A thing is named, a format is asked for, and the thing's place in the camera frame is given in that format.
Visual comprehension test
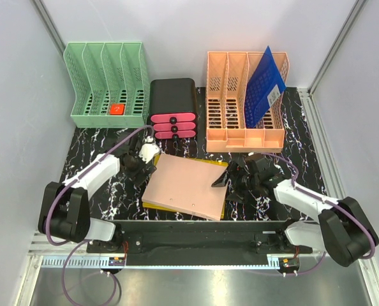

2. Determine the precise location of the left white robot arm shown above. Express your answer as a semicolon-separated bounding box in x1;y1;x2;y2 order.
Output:
38;143;161;252

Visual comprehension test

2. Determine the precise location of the orange file organizer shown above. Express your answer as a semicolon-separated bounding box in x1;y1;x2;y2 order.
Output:
205;52;285;153

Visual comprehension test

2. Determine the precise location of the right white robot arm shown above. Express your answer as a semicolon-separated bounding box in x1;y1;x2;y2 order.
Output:
211;154;379;267

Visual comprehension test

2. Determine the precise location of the red square eraser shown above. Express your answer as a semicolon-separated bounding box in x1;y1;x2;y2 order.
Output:
109;103;125;115

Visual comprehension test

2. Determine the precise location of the pink top drawer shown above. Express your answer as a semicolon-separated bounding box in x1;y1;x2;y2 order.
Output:
150;112;196;124

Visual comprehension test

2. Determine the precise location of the black marble desk mat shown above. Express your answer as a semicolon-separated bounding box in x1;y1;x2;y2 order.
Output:
61;87;327;221

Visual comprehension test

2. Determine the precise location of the pink folder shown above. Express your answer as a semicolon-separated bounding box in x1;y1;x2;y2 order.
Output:
141;154;229;221

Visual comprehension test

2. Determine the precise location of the pink bottom drawer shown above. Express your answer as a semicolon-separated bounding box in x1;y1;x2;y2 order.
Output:
155;130;196;140

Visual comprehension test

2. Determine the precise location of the yellow folder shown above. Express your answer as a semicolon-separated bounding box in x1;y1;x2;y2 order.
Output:
142;156;229;219

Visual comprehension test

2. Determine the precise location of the aluminium frame rail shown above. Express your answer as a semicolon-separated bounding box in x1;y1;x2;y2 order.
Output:
28;231;376;256

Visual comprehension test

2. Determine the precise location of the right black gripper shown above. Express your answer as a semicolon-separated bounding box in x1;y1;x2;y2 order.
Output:
212;161;260;204

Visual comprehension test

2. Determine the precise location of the blue folder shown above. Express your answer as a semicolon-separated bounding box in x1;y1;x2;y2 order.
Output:
244;46;286;129

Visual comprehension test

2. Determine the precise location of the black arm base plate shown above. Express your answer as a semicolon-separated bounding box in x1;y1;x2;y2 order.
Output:
87;230;312;254

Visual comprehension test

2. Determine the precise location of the black drawer cabinet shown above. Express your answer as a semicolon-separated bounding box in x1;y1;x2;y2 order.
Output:
149;78;197;134

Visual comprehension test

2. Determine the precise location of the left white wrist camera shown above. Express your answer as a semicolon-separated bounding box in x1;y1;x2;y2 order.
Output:
138;136;161;164

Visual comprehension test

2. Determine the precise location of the pink drawer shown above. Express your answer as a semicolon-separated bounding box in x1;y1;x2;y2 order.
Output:
155;130;196;140
154;122;196;132
150;112;196;124

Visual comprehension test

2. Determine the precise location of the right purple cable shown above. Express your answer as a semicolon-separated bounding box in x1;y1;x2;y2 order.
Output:
256;152;379;275

